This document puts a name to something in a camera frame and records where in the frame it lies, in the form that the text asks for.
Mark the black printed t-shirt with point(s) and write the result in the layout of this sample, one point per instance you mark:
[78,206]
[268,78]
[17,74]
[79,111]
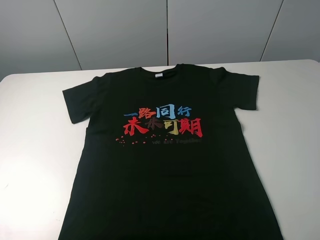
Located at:
[165,158]

